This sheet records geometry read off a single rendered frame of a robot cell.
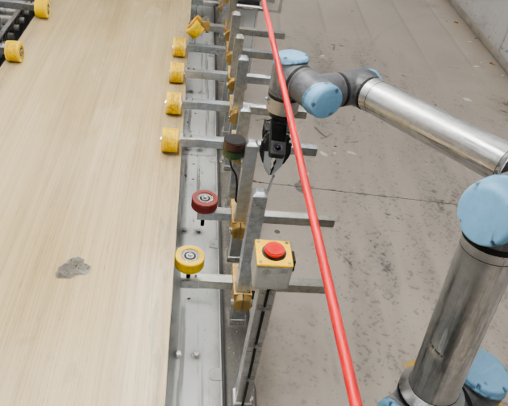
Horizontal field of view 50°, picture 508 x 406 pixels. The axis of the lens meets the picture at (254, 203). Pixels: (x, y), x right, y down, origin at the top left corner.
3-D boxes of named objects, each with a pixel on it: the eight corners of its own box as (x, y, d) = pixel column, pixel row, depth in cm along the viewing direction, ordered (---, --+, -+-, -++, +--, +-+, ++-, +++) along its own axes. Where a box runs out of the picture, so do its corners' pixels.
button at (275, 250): (282, 247, 108) (284, 241, 107) (285, 262, 105) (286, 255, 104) (262, 246, 107) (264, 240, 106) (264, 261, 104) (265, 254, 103)
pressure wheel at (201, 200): (214, 217, 177) (218, 188, 170) (214, 234, 171) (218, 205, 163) (189, 215, 176) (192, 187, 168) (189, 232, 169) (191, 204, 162)
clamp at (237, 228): (244, 211, 177) (246, 199, 174) (247, 240, 167) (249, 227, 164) (226, 210, 177) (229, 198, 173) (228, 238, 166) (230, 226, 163)
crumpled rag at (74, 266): (85, 254, 142) (84, 247, 141) (93, 271, 138) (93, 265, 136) (49, 264, 138) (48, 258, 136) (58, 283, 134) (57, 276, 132)
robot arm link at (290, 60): (289, 63, 137) (267, 47, 143) (281, 107, 145) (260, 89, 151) (318, 59, 141) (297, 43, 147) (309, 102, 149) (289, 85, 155)
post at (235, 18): (228, 111, 259) (240, 10, 229) (228, 115, 256) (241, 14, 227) (221, 110, 259) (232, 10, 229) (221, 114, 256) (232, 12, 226)
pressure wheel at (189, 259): (186, 268, 158) (189, 238, 150) (207, 283, 154) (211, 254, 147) (167, 283, 152) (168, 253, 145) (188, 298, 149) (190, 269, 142)
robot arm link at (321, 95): (354, 83, 135) (324, 61, 143) (317, 89, 130) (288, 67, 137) (345, 117, 141) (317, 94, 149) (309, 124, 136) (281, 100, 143)
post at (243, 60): (232, 167, 218) (248, 54, 189) (233, 172, 216) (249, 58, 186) (224, 167, 218) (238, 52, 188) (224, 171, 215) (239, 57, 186)
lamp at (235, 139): (236, 195, 165) (245, 134, 152) (237, 207, 161) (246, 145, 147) (217, 194, 164) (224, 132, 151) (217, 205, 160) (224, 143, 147)
